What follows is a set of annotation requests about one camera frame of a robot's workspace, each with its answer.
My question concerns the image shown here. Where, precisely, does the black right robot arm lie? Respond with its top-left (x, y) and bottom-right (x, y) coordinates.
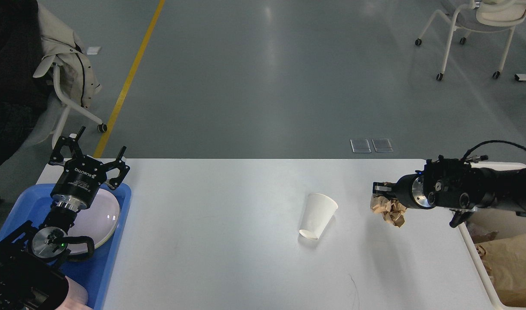
top-left (370, 143), bottom-right (526, 228)

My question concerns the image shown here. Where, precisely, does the light green plate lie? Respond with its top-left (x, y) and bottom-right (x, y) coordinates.
top-left (68, 232), bottom-right (115, 256)

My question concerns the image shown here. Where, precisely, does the white chair with jacket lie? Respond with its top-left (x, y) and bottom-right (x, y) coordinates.
top-left (0, 62), bottom-right (108, 205)

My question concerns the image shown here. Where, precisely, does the brown paper bag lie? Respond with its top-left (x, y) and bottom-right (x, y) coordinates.
top-left (476, 233), bottom-right (526, 307)

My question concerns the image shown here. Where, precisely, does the pink mug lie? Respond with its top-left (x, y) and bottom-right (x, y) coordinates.
top-left (57, 276), bottom-right (92, 310)

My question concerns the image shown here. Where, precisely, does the white paper cup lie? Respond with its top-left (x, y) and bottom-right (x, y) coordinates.
top-left (299, 193), bottom-right (339, 241)

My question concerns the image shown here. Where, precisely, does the white paper on floor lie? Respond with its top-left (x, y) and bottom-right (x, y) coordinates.
top-left (86, 46), bottom-right (102, 55)

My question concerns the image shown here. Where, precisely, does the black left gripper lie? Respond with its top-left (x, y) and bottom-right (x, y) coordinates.
top-left (48, 126), bottom-right (130, 211)

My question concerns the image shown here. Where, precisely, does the floor outlet plate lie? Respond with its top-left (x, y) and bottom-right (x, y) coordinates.
top-left (350, 139), bottom-right (372, 154)
top-left (372, 139), bottom-right (394, 153)

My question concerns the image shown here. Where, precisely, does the blue plastic tray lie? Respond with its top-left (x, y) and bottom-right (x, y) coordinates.
top-left (0, 184), bottom-right (131, 310)

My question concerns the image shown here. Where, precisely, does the white rolling chair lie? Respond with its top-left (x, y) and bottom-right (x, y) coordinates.
top-left (414, 0), bottom-right (526, 81)

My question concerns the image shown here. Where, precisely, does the cream plastic bin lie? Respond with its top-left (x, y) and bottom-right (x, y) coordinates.
top-left (458, 161), bottom-right (526, 310)

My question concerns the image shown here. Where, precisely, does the foil bag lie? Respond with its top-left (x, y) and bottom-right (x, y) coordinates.
top-left (467, 223), bottom-right (499, 245)

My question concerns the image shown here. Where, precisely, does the pink plate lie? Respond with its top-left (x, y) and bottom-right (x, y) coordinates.
top-left (68, 189), bottom-right (121, 239)

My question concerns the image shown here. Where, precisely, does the brown paper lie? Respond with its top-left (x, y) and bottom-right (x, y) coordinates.
top-left (370, 194), bottom-right (408, 227)
top-left (475, 245), bottom-right (495, 284)

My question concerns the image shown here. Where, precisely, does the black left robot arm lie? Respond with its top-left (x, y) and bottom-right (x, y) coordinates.
top-left (0, 127), bottom-right (130, 310)

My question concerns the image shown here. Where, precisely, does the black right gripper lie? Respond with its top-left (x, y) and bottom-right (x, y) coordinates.
top-left (373, 174), bottom-right (434, 210)

